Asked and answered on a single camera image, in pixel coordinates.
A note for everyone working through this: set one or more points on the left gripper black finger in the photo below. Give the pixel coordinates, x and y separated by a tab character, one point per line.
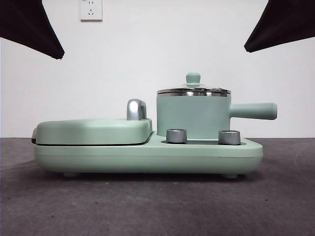
24	22

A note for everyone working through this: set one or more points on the green griddle cover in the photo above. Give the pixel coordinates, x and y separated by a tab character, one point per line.
86	131

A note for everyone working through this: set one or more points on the green breakfast machine base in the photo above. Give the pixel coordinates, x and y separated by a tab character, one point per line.
147	157

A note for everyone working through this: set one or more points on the white wall socket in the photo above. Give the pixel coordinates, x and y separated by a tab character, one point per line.
91	11

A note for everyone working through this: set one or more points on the glass lid with green knob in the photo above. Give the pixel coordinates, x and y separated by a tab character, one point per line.
193	78

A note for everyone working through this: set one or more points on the silver control knob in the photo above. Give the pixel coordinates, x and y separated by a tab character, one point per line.
229	137
176	136

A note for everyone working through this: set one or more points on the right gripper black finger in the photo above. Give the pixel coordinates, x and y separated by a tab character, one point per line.
290	22

